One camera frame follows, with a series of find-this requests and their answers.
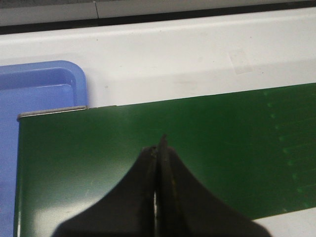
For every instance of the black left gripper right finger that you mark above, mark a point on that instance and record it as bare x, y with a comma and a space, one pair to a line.
187, 209

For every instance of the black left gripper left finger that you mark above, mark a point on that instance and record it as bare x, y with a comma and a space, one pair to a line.
126, 211

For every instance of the green conveyor belt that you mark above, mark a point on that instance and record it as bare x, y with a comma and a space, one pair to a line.
255, 150

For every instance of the blue plastic tray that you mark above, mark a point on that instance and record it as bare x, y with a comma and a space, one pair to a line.
27, 88

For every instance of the grey conveyor back rail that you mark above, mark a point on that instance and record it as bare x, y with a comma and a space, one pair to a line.
61, 110

